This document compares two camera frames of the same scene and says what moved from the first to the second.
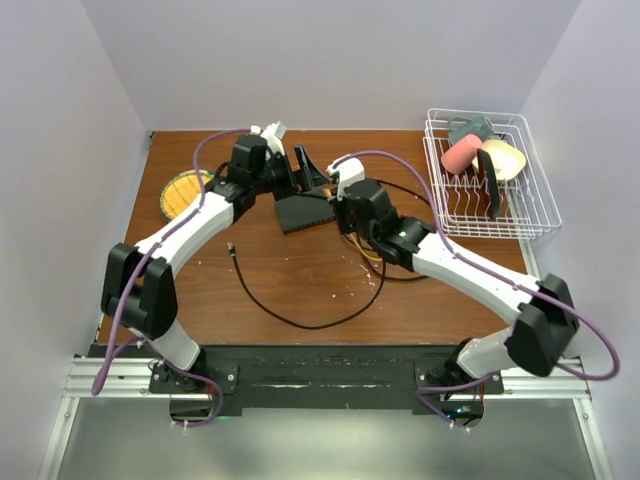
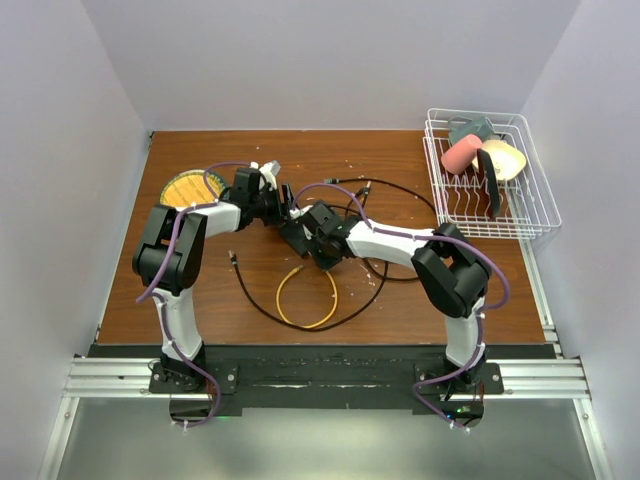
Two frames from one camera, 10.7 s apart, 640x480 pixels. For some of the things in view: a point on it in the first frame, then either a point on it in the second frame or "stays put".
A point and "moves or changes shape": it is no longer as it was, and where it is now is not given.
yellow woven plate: (181, 191) stays put
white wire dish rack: (486, 176) stays put
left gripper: (308, 175) -> (281, 214)
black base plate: (322, 376) stays put
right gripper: (339, 207) -> (325, 263)
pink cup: (461, 155) stays put
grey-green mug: (460, 127) stays put
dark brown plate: (487, 175) stays put
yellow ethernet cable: (368, 255) moves or changes shape
